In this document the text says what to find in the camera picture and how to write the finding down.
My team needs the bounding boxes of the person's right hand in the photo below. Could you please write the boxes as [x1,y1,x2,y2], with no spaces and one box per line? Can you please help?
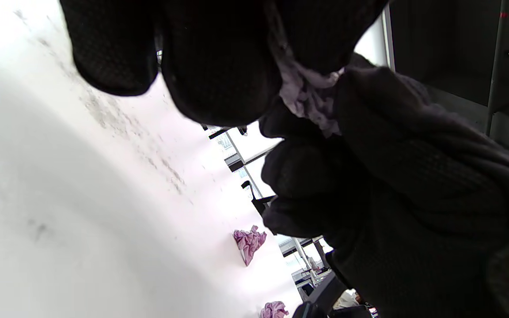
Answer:
[259,99,418,318]

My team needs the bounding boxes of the pink paper invoice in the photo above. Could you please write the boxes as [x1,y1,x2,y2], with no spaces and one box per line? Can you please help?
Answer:
[260,301,289,318]
[232,225,267,267]

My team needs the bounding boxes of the person's left hand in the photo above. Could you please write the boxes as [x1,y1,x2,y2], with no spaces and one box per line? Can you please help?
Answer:
[59,0,509,318]

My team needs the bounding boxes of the white paper invoice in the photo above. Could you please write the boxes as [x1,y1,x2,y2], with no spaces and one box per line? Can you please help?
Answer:
[277,42,346,138]

